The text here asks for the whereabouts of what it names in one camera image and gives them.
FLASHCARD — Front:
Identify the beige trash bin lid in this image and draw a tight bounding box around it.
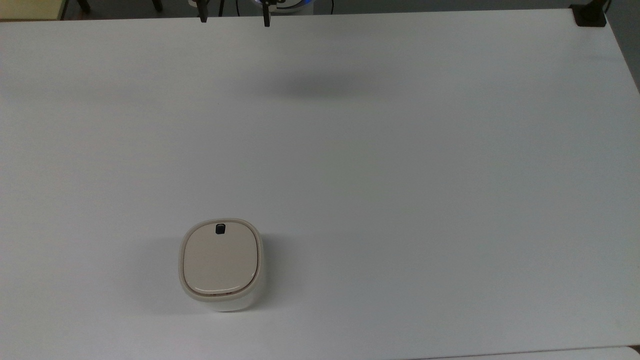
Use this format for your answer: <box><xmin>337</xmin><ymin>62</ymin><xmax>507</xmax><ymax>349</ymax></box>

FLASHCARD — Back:
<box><xmin>182</xmin><ymin>221</ymin><xmax>261</xmax><ymax>296</ymax></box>

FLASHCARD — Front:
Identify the cream white trash bin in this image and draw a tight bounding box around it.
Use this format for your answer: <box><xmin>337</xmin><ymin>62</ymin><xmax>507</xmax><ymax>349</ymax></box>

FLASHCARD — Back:
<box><xmin>178</xmin><ymin>218</ymin><xmax>264</xmax><ymax>313</ymax></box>

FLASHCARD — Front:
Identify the light wooden furniture board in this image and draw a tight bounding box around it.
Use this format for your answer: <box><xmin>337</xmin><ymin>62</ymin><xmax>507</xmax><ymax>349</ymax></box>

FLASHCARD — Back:
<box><xmin>0</xmin><ymin>0</ymin><xmax>69</xmax><ymax>22</ymax></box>

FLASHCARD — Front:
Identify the black table clamp mount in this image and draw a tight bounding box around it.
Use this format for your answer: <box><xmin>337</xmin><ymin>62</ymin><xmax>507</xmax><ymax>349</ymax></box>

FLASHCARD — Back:
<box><xmin>570</xmin><ymin>0</ymin><xmax>612</xmax><ymax>27</ymax></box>

